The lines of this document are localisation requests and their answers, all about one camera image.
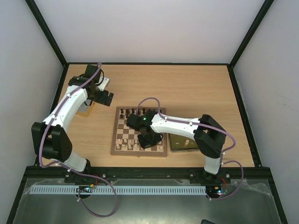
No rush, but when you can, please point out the wooden chess board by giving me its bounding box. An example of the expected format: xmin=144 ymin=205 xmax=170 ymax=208
xmin=110 ymin=106 xmax=168 ymax=158

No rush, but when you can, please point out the gold interior green tin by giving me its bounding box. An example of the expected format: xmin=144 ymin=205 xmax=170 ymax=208
xmin=168 ymin=134 xmax=199 ymax=153

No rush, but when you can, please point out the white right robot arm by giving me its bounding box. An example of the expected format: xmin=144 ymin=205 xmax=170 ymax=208
xmin=136 ymin=111 xmax=227 ymax=183

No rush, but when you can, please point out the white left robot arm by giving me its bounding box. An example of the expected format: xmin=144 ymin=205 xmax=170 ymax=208
xmin=31 ymin=76 xmax=114 ymax=172

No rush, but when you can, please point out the dark phone corner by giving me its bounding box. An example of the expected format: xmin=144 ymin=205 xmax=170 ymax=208
xmin=201 ymin=219 xmax=215 ymax=224

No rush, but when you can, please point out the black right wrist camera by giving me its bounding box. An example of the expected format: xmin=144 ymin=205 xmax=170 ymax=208
xmin=126 ymin=114 xmax=142 ymax=131

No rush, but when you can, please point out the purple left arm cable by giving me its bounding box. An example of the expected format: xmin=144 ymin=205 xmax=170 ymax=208
xmin=38 ymin=61 xmax=118 ymax=217

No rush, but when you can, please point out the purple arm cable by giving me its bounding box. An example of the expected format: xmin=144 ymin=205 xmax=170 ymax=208
xmin=137 ymin=97 xmax=245 ymax=201
xmin=38 ymin=61 xmax=118 ymax=217

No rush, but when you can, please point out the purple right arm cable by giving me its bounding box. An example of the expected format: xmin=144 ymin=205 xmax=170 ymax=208
xmin=137 ymin=97 xmax=245 ymax=201

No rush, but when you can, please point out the white slotted cable duct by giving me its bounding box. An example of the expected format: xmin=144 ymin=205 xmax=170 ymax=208
xmin=29 ymin=185 xmax=206 ymax=196

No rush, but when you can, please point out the black mounting rail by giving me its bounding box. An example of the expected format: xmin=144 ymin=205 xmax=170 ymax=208
xmin=23 ymin=166 xmax=271 ymax=185

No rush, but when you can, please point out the black enclosure frame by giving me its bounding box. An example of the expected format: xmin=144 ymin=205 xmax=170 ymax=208
xmin=5 ymin=0 xmax=288 ymax=224

